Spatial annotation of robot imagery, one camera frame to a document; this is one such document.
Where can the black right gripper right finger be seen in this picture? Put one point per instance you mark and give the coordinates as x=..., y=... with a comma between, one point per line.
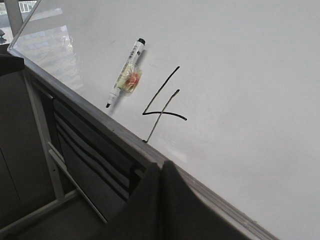
x=184, y=216

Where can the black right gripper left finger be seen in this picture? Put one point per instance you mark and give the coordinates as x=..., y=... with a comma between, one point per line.
x=139, y=218

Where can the white whiteboard marker with tape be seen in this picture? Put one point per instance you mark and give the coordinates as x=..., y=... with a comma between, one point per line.
x=130, y=74

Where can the dark panel under whiteboard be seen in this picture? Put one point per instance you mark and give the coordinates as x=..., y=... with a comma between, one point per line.
x=71, y=118

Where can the white whiteboard with aluminium frame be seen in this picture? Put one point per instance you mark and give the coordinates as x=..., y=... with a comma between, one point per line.
x=229, y=91

